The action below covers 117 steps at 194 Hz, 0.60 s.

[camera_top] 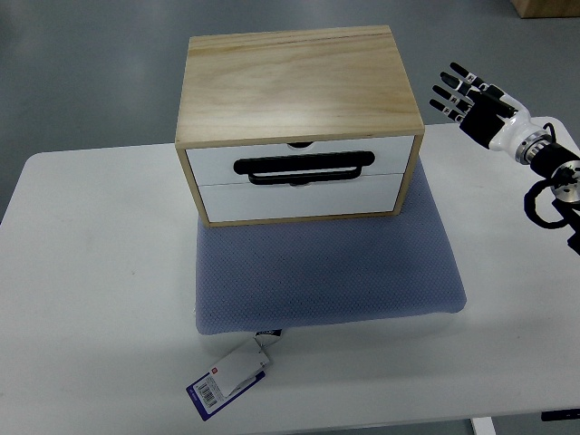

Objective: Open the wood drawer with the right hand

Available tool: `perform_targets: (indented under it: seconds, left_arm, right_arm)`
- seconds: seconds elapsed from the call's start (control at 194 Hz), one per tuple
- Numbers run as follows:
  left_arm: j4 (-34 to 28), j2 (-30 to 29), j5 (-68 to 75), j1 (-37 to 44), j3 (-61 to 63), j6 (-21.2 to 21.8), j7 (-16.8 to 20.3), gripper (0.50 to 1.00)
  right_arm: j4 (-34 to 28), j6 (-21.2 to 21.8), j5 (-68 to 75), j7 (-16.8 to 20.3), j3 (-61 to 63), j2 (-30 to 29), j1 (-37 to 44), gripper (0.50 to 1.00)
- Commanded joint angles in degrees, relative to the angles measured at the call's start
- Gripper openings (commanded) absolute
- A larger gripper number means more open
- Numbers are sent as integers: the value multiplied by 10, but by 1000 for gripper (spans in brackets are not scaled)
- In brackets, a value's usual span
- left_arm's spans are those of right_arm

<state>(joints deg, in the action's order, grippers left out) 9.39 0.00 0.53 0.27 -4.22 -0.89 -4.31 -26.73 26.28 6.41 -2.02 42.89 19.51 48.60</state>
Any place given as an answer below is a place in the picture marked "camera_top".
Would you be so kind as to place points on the white drawer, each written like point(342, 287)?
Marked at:
point(213, 166)
point(243, 202)

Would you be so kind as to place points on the white table leg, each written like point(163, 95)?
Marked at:
point(483, 426)

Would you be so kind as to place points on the black table bracket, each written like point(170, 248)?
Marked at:
point(560, 415)

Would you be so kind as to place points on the brown cardboard box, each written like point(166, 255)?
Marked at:
point(546, 8)

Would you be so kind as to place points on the blue mesh cushion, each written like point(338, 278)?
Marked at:
point(281, 276)

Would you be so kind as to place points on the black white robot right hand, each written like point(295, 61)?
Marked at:
point(488, 115)

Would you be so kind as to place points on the white blue product tag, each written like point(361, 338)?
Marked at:
point(232, 375)

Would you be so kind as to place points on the wooden drawer cabinet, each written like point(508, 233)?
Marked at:
point(295, 87)

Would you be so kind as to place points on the black drawer handle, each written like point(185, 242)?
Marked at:
point(299, 170)

